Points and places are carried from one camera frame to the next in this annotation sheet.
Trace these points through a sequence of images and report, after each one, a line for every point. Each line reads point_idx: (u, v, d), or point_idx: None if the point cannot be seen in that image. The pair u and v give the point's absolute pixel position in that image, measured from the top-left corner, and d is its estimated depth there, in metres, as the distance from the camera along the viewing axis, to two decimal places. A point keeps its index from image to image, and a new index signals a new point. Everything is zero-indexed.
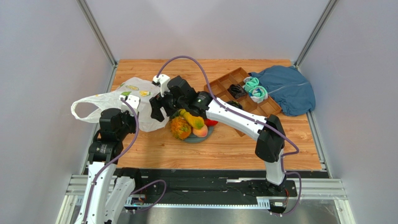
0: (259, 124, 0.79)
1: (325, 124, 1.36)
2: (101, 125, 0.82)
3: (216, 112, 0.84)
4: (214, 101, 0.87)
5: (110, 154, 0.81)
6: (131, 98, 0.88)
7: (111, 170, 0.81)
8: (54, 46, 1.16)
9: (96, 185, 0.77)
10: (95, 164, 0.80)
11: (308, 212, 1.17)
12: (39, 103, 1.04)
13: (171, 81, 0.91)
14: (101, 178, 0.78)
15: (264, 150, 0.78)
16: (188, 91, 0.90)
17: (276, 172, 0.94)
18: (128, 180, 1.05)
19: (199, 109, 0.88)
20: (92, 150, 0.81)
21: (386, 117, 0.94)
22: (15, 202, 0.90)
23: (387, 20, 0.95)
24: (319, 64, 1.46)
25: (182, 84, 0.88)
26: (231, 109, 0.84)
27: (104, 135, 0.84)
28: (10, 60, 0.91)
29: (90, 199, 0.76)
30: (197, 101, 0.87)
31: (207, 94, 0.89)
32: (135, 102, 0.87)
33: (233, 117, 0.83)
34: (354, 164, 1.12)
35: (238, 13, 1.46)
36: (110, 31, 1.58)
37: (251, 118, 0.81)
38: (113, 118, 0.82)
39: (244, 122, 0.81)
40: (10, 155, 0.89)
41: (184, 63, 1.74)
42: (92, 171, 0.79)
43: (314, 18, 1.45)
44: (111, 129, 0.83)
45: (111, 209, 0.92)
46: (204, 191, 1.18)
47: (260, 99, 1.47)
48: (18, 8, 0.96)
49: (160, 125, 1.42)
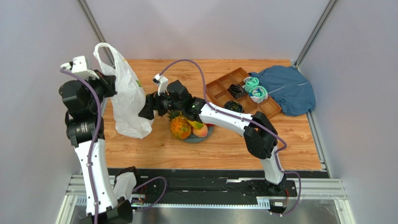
0: (246, 121, 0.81)
1: (325, 124, 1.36)
2: (68, 104, 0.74)
3: (207, 115, 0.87)
4: (207, 104, 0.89)
5: (93, 129, 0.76)
6: (77, 60, 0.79)
7: (103, 145, 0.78)
8: (54, 46, 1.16)
9: (93, 164, 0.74)
10: (83, 146, 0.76)
11: (308, 212, 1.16)
12: (40, 104, 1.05)
13: (169, 86, 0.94)
14: (96, 156, 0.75)
15: (254, 147, 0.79)
16: (186, 97, 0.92)
17: (272, 170, 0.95)
18: (129, 173, 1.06)
19: (194, 114, 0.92)
20: (72, 133, 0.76)
21: (386, 116, 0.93)
22: (15, 202, 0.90)
23: (387, 20, 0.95)
24: (318, 63, 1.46)
25: (182, 90, 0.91)
26: (220, 110, 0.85)
27: (75, 115, 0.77)
28: (10, 61, 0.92)
29: (93, 180, 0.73)
30: (192, 106, 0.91)
31: (202, 100, 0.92)
32: (82, 63, 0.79)
33: (224, 118, 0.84)
34: (355, 164, 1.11)
35: (238, 14, 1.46)
36: (110, 31, 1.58)
37: (238, 116, 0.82)
38: (79, 94, 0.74)
39: (231, 121, 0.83)
40: (10, 156, 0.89)
41: (184, 63, 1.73)
42: (82, 154, 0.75)
43: (314, 18, 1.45)
44: (81, 107, 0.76)
45: (121, 191, 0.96)
46: (204, 190, 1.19)
47: (260, 99, 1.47)
48: (18, 10, 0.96)
49: (138, 135, 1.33)
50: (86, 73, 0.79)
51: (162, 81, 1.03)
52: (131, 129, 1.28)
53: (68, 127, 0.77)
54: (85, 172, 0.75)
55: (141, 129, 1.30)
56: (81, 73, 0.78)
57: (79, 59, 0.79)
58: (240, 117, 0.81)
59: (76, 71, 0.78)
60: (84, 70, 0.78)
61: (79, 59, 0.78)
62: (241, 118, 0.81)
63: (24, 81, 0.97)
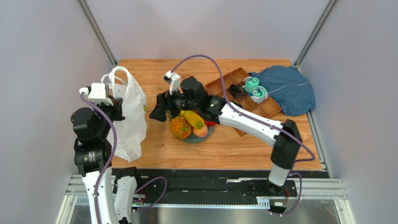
0: (275, 129, 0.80)
1: (325, 124, 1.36)
2: (78, 132, 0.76)
3: (229, 117, 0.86)
4: (228, 104, 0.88)
5: (102, 159, 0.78)
6: (96, 87, 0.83)
7: (110, 175, 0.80)
8: (54, 45, 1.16)
9: (99, 194, 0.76)
10: (90, 175, 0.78)
11: (308, 212, 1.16)
12: (39, 103, 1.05)
13: (185, 83, 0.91)
14: (102, 186, 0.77)
15: (280, 157, 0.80)
16: (202, 94, 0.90)
17: (280, 173, 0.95)
18: (129, 179, 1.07)
19: (211, 114, 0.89)
20: (79, 162, 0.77)
21: (386, 116, 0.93)
22: (15, 202, 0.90)
23: (387, 19, 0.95)
24: (319, 63, 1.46)
25: (198, 87, 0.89)
26: (245, 114, 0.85)
27: (84, 142, 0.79)
28: (10, 61, 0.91)
29: (98, 210, 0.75)
30: (211, 105, 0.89)
31: (220, 98, 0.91)
32: (102, 91, 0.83)
33: (250, 122, 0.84)
34: (354, 164, 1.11)
35: (238, 14, 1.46)
36: (110, 31, 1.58)
37: (266, 122, 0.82)
38: (89, 122, 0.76)
39: (259, 128, 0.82)
40: (10, 156, 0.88)
41: (184, 63, 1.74)
42: (89, 184, 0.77)
43: (314, 18, 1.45)
44: (91, 135, 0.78)
45: (123, 207, 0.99)
46: (204, 190, 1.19)
47: (260, 99, 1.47)
48: (18, 9, 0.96)
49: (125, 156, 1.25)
50: (104, 99, 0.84)
51: (174, 79, 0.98)
52: (120, 151, 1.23)
53: (76, 154, 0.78)
54: (91, 201, 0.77)
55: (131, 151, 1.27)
56: (99, 100, 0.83)
57: (99, 87, 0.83)
58: (269, 124, 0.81)
59: (93, 98, 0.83)
60: (103, 97, 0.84)
61: (99, 87, 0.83)
62: (270, 125, 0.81)
63: (24, 80, 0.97)
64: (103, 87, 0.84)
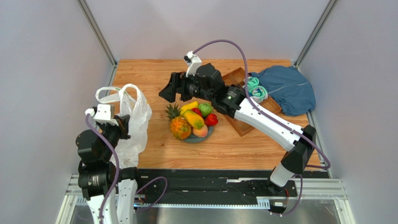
0: (296, 134, 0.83)
1: (325, 124, 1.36)
2: (83, 156, 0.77)
3: (248, 114, 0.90)
4: (247, 99, 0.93)
5: (105, 183, 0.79)
6: (102, 109, 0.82)
7: (113, 197, 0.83)
8: (54, 45, 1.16)
9: (103, 217, 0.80)
10: (94, 199, 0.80)
11: (308, 212, 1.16)
12: (39, 103, 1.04)
13: (204, 68, 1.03)
14: (107, 209, 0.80)
15: (296, 162, 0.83)
16: (218, 84, 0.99)
17: (285, 175, 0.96)
18: (130, 183, 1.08)
19: (227, 106, 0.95)
20: (83, 185, 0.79)
21: (386, 116, 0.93)
22: (14, 202, 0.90)
23: (387, 19, 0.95)
24: (319, 63, 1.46)
25: (216, 76, 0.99)
26: (264, 113, 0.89)
27: (88, 164, 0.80)
28: (10, 60, 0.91)
29: None
30: (228, 96, 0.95)
31: (238, 92, 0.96)
32: (107, 113, 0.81)
33: (268, 122, 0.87)
34: (355, 164, 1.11)
35: (238, 13, 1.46)
36: (110, 31, 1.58)
37: (287, 126, 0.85)
38: (93, 145, 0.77)
39: (279, 130, 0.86)
40: (10, 156, 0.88)
41: (184, 63, 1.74)
42: (93, 206, 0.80)
43: (314, 18, 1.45)
44: (95, 158, 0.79)
45: (125, 217, 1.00)
46: (204, 190, 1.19)
47: (260, 99, 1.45)
48: (17, 8, 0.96)
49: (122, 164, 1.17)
50: (110, 120, 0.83)
51: (194, 60, 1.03)
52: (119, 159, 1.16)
53: (80, 177, 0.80)
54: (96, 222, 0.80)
55: (129, 161, 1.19)
56: (104, 120, 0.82)
57: (104, 108, 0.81)
58: (290, 129, 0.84)
59: (98, 119, 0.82)
60: (108, 118, 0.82)
61: (104, 108, 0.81)
62: (291, 129, 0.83)
63: (24, 80, 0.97)
64: (108, 108, 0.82)
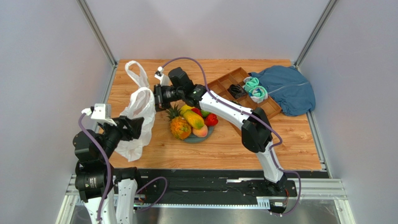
0: (245, 114, 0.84)
1: (326, 125, 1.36)
2: (80, 156, 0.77)
3: (208, 103, 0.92)
4: (208, 92, 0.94)
5: (102, 185, 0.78)
6: (96, 108, 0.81)
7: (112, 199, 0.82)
8: (54, 45, 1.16)
9: (102, 219, 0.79)
10: (92, 201, 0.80)
11: (308, 212, 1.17)
12: (39, 104, 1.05)
13: (173, 71, 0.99)
14: (105, 211, 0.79)
15: (248, 139, 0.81)
16: (186, 82, 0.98)
17: (270, 169, 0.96)
18: (130, 183, 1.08)
19: (194, 100, 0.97)
20: (81, 187, 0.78)
21: (386, 116, 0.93)
22: (14, 202, 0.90)
23: (387, 19, 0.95)
24: (319, 63, 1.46)
25: (182, 75, 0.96)
26: (221, 101, 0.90)
27: (86, 164, 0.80)
28: (10, 60, 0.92)
29: None
30: (193, 92, 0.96)
31: (202, 87, 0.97)
32: (102, 112, 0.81)
33: (223, 108, 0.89)
34: (355, 164, 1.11)
35: (238, 14, 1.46)
36: (110, 31, 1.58)
37: (238, 108, 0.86)
38: (91, 146, 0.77)
39: (231, 113, 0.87)
40: (10, 155, 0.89)
41: (184, 63, 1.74)
42: (92, 208, 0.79)
43: (314, 18, 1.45)
44: (92, 158, 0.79)
45: (125, 216, 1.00)
46: (204, 190, 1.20)
47: (260, 100, 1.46)
48: (18, 9, 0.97)
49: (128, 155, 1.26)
50: (106, 119, 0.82)
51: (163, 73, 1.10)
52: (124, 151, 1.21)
53: (78, 178, 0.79)
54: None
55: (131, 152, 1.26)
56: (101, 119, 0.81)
57: (99, 106, 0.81)
58: (240, 110, 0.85)
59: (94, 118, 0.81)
60: (104, 117, 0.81)
61: (99, 107, 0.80)
62: (240, 111, 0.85)
63: (24, 80, 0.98)
64: (103, 107, 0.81)
